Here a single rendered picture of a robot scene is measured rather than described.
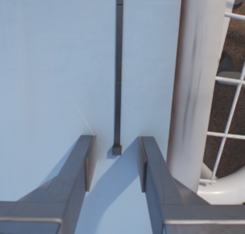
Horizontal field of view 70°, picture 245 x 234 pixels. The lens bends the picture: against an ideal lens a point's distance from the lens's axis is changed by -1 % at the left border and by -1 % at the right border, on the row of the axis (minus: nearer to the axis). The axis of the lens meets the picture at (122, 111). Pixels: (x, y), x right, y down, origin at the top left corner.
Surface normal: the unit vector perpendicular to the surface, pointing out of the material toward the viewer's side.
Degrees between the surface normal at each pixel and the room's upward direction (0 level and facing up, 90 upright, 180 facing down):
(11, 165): 3
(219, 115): 0
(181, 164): 31
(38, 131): 3
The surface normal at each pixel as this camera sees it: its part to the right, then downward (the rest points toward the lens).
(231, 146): 0.06, 0.25
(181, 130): -0.63, 0.18
